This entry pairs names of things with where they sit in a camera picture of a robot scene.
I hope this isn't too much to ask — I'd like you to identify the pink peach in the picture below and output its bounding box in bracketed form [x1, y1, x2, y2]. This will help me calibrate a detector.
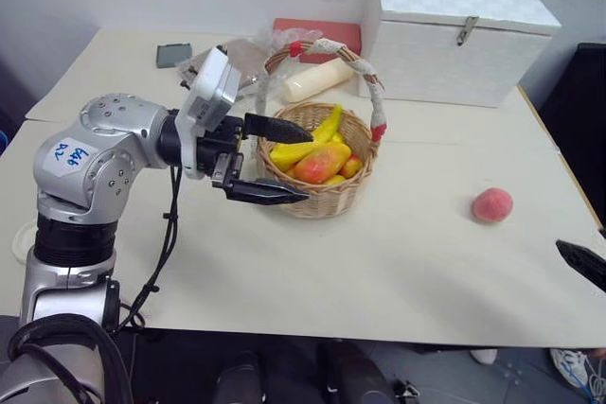
[471, 186, 514, 225]

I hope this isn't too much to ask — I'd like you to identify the red flat box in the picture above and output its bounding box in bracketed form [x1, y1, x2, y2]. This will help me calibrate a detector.
[272, 17, 364, 66]

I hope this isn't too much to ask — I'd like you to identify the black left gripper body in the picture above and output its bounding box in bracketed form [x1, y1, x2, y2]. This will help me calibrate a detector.
[195, 114, 248, 191]

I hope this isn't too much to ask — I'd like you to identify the brown plastic packet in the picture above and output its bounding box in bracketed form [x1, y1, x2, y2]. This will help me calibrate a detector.
[175, 36, 267, 98]

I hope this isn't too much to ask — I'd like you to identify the red yellow mango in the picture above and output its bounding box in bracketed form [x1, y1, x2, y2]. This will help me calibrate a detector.
[293, 143, 353, 185]

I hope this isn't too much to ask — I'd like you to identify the wicker basket with handle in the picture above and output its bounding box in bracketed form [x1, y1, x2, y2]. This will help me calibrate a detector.
[255, 38, 389, 220]

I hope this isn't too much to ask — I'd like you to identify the metal box latch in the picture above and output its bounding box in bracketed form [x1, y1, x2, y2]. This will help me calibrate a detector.
[455, 15, 480, 47]

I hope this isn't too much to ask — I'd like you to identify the black furniture panel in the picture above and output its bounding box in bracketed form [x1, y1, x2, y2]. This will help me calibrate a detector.
[538, 42, 606, 231]

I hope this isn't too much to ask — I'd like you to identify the small red yellow peach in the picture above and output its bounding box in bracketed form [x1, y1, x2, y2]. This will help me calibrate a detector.
[338, 153, 365, 181]

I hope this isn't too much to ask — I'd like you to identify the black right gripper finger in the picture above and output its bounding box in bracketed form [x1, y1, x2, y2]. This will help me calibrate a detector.
[554, 238, 606, 293]

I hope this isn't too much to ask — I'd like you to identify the white round lid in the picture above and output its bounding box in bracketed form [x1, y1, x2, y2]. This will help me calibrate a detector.
[10, 223, 40, 263]

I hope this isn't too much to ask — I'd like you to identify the white sneaker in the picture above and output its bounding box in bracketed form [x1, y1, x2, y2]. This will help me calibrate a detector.
[548, 347, 594, 396]
[469, 348, 499, 367]

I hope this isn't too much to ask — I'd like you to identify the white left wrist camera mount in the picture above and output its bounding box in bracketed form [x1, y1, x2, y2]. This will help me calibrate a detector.
[175, 46, 243, 181]

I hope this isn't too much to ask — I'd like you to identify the dark rounded shape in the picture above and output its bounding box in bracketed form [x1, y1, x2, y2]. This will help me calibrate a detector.
[211, 350, 267, 404]

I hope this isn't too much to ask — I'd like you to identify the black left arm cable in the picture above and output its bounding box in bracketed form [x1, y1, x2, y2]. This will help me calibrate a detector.
[116, 163, 185, 330]

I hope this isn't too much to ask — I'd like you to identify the white woven storage box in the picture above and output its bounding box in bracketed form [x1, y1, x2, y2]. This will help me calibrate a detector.
[361, 0, 562, 110]

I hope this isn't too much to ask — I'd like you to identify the yellow banana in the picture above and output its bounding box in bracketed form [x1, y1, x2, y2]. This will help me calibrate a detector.
[269, 104, 354, 171]

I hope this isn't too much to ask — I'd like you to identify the crumpled clear plastic bag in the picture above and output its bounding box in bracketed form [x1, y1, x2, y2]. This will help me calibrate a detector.
[249, 24, 325, 56]

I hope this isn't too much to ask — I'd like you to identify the cream cylinder roll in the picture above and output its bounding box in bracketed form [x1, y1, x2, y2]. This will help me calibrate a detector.
[282, 59, 356, 103]

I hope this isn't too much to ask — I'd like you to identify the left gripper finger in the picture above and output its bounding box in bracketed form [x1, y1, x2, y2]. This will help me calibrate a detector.
[222, 177, 312, 207]
[243, 113, 315, 145]

